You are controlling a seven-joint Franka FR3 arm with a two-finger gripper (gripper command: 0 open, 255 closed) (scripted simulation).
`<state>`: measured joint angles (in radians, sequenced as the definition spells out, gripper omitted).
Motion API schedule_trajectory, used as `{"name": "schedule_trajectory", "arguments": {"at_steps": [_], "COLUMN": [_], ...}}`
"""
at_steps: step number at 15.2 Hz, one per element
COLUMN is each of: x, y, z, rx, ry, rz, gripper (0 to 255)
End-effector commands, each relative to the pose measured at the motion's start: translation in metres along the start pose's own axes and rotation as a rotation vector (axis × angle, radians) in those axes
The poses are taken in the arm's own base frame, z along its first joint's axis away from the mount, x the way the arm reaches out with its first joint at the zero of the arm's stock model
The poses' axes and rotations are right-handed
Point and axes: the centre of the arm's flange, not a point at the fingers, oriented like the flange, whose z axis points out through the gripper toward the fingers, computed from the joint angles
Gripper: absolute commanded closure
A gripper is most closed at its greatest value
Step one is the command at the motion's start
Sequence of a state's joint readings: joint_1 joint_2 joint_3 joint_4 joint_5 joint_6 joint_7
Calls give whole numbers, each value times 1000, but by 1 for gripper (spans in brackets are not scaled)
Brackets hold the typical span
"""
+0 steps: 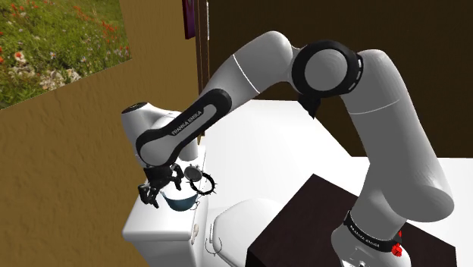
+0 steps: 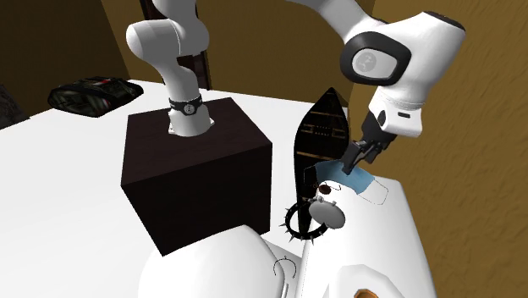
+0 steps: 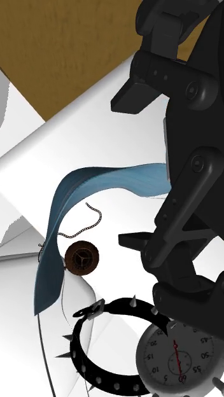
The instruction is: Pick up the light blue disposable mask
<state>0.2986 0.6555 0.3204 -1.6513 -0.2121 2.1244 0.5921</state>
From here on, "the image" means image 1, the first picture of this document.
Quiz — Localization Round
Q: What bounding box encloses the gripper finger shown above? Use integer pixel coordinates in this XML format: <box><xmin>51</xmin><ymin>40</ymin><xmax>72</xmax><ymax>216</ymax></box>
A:
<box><xmin>137</xmin><ymin>182</ymin><xmax>161</xmax><ymax>209</ymax></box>
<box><xmin>170</xmin><ymin>163</ymin><xmax>185</xmax><ymax>192</ymax></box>

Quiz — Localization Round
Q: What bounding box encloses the round grey black-rimmed disc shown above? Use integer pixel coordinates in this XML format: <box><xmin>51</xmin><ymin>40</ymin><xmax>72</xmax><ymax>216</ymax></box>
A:
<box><xmin>183</xmin><ymin>164</ymin><xmax>202</xmax><ymax>183</ymax></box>

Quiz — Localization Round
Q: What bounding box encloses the blue bowl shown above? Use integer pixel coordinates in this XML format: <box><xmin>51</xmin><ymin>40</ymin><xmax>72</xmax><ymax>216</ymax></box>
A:
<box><xmin>161</xmin><ymin>190</ymin><xmax>199</xmax><ymax>213</ymax></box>

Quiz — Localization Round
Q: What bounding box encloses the white toilet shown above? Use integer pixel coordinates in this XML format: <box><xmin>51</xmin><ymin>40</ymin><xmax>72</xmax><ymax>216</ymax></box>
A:
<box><xmin>122</xmin><ymin>145</ymin><xmax>287</xmax><ymax>267</ymax></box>

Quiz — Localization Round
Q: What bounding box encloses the dark robot stand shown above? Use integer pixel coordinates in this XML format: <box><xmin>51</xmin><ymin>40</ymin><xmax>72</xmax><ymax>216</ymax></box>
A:
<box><xmin>246</xmin><ymin>173</ymin><xmax>458</xmax><ymax>267</ymax></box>

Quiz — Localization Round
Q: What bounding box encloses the black spiked ring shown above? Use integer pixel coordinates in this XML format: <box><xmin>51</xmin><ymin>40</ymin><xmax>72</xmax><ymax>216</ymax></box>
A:
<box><xmin>187</xmin><ymin>171</ymin><xmax>218</xmax><ymax>196</ymax></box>

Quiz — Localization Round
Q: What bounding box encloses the purple wall picture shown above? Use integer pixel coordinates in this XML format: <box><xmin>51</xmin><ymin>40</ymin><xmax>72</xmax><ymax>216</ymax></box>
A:
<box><xmin>182</xmin><ymin>0</ymin><xmax>196</xmax><ymax>40</ymax></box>

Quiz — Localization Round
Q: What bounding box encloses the flower meadow wall picture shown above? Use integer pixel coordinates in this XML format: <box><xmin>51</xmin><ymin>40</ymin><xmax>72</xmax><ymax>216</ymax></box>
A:
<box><xmin>0</xmin><ymin>0</ymin><xmax>133</xmax><ymax>111</ymax></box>

